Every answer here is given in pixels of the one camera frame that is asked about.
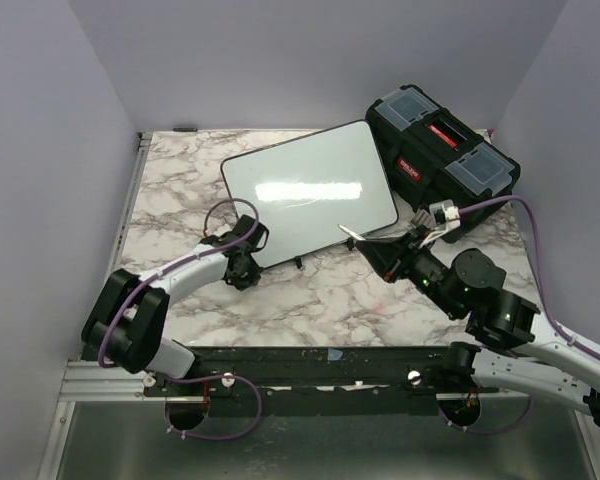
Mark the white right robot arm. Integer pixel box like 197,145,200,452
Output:
354,228,600,428

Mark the aluminium frame rail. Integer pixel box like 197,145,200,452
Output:
58,132,153,403

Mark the white framed whiteboard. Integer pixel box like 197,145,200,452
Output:
220,120,399,268

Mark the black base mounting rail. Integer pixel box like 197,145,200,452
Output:
144,344,477,417

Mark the silver whiteboard marker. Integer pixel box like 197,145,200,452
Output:
338,224,365,241

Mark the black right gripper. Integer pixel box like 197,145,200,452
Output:
356,224,463,318

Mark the black red toolbox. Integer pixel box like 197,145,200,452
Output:
365,83,522,245

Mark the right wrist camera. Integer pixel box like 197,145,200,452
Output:
420,200,461,248

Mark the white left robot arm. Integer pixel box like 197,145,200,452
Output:
81,215,269,395

